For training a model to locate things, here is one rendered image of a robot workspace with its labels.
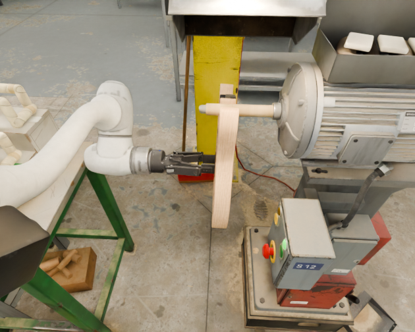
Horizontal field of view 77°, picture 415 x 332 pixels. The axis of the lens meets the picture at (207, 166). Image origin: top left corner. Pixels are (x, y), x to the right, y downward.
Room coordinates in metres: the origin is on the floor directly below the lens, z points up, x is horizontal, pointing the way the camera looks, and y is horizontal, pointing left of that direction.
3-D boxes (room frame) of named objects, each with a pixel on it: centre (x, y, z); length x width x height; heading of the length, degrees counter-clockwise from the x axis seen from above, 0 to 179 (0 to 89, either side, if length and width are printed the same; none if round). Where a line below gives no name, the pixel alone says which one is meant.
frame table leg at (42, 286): (0.31, 0.55, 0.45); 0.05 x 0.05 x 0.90; 87
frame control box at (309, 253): (0.35, -0.30, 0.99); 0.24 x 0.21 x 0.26; 87
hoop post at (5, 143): (0.65, 0.67, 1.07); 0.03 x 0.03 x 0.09
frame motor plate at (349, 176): (0.58, -0.47, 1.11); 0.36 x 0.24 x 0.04; 87
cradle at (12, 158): (0.61, 0.66, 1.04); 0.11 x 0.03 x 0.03; 174
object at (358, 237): (0.43, -0.46, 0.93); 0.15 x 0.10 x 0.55; 87
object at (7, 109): (0.73, 0.66, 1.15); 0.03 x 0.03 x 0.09
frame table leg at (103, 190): (0.80, 0.52, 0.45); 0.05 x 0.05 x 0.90; 87
